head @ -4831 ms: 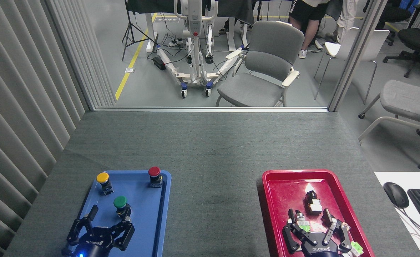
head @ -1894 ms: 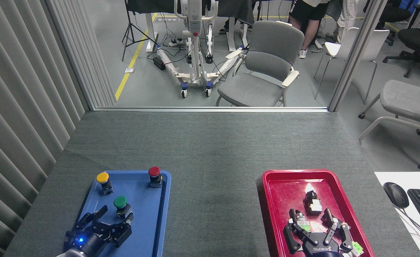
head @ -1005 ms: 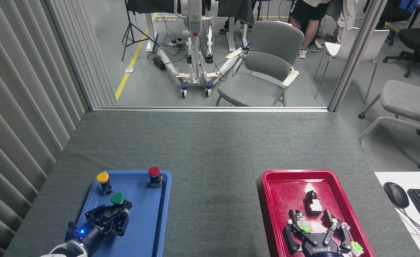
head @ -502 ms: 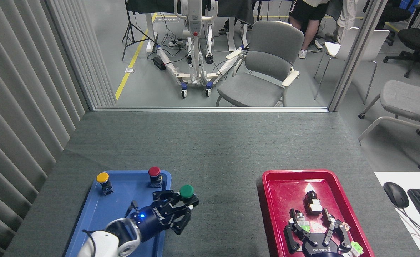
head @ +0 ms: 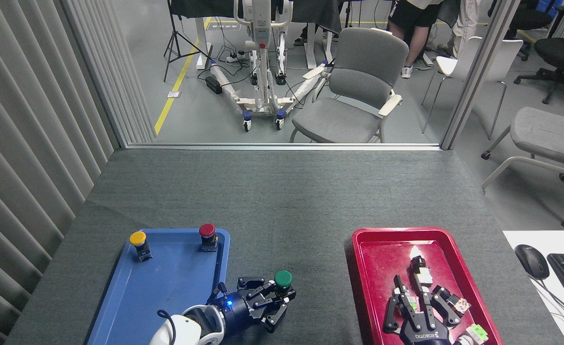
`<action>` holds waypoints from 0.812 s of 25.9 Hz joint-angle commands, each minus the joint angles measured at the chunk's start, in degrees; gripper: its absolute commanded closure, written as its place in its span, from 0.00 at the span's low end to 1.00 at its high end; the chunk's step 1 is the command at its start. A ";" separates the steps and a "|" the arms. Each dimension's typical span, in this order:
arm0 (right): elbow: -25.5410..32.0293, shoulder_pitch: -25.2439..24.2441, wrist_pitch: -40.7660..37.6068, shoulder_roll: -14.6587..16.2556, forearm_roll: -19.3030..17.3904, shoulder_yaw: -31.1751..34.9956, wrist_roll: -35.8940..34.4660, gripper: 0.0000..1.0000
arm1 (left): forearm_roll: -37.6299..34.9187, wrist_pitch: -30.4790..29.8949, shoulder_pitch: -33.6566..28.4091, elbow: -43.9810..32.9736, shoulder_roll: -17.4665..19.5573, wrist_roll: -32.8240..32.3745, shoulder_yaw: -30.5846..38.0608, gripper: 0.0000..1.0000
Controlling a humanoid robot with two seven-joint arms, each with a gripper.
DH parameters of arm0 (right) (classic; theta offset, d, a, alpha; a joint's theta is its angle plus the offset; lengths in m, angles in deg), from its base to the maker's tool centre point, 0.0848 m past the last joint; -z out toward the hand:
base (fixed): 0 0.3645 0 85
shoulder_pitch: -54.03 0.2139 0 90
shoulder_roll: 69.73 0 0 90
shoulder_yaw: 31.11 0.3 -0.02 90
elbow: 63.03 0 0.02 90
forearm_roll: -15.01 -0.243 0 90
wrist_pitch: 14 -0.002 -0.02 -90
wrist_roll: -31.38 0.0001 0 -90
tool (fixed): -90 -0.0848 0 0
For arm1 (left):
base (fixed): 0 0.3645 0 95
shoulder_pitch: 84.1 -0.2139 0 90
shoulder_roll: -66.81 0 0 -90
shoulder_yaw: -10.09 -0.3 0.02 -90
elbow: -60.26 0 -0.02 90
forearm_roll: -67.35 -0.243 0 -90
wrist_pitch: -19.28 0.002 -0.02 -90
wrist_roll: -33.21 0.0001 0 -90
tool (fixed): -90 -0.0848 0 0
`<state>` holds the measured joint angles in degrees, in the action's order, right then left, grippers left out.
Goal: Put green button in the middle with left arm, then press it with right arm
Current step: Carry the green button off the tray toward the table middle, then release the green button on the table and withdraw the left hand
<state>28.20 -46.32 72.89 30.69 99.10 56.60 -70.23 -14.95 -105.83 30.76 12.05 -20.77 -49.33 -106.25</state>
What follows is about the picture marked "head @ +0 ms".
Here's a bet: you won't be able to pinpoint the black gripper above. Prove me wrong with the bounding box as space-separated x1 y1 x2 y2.
214 276 297 334
383 275 462 345

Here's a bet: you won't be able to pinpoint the green push button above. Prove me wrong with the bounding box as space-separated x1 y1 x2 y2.
273 270 295 293

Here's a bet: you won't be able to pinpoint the red push button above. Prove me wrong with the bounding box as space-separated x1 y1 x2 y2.
199 223 219 253

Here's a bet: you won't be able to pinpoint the yellow push button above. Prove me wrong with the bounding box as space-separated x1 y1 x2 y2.
129 231 153 262

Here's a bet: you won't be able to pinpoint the red plastic tray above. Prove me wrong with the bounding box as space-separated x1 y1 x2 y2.
351 227 505 345

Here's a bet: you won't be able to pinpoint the blue plastic tray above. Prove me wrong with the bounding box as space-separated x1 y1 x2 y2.
88 228 230 345

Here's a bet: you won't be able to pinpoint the black computer mouse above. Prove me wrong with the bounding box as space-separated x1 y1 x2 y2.
514 244 550 280

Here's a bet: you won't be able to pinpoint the grey armchair on castors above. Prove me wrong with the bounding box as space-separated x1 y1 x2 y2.
481 106 564 230

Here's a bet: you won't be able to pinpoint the white stand on wheels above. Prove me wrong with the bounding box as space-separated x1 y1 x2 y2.
209 0 336 132

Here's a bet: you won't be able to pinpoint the grey armchair with cream armrests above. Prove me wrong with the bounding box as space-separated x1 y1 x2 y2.
289 27 409 143

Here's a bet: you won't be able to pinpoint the white plastic chair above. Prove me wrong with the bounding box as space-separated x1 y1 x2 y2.
421 36 523 139

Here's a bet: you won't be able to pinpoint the black tripod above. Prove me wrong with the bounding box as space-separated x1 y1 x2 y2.
163 0 211 83

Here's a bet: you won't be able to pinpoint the person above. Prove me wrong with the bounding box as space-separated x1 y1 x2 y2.
437 0 492 59
387 0 444 80

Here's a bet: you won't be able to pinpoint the black office chair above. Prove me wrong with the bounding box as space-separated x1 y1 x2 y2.
488 0 553 62
514 6 564 105

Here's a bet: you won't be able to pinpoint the black and white switch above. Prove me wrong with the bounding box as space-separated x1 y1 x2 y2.
409 256 435 288

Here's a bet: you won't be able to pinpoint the switch with patterned block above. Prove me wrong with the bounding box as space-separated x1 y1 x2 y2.
444 287 471 315

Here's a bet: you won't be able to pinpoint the green and white switch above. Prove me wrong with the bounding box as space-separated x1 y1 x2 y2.
454 323 489 345

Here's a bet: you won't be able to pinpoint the grey desk cables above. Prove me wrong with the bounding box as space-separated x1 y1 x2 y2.
532 278 564 336

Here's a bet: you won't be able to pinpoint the silver table rail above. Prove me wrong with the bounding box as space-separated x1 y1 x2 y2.
126 143 443 152

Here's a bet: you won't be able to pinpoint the silver post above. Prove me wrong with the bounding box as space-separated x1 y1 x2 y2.
440 0 522 150

